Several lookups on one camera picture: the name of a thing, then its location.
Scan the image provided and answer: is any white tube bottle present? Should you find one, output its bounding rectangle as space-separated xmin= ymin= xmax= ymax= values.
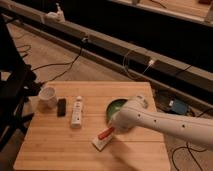
xmin=71 ymin=96 xmax=83 ymax=128

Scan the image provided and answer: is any green bowl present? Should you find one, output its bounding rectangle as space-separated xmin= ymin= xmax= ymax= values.
xmin=106 ymin=99 xmax=127 ymax=123

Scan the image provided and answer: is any blue box on floor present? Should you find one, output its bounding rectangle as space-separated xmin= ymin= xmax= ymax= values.
xmin=169 ymin=99 xmax=188 ymax=115

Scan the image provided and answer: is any black rectangular block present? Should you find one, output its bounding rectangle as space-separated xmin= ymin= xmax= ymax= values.
xmin=57 ymin=98 xmax=66 ymax=117

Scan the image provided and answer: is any black floor cable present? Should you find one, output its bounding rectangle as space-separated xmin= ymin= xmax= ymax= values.
xmin=17 ymin=37 xmax=90 ymax=84

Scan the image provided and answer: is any white cable with plug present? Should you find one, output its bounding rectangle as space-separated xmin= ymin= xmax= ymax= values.
xmin=122 ymin=48 xmax=156 ymax=81

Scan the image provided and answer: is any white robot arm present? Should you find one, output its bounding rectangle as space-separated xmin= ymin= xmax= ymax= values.
xmin=111 ymin=95 xmax=213 ymax=150

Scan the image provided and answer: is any black cable right floor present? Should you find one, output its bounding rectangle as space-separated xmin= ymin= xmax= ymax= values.
xmin=169 ymin=108 xmax=213 ymax=171

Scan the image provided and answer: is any white cup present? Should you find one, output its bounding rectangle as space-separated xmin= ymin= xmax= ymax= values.
xmin=39 ymin=87 xmax=57 ymax=108

